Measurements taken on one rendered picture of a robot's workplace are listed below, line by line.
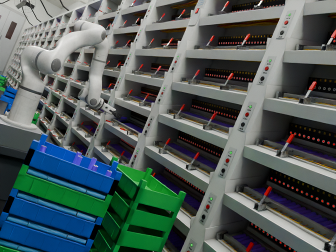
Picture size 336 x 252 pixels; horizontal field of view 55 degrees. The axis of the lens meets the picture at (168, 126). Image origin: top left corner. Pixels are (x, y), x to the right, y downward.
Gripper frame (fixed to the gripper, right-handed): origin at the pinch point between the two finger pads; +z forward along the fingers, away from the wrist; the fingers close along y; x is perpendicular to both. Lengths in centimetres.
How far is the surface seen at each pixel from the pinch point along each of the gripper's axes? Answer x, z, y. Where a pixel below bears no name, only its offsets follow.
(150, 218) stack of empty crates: 30, -21, -122
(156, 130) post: -2, 1, -57
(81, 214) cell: 38, -43, -118
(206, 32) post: -66, -5, -57
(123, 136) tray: 10.3, -0.2, -26.0
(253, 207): 8, 1, -141
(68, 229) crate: 44, -45, -119
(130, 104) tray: -10.0, -3.8, -16.8
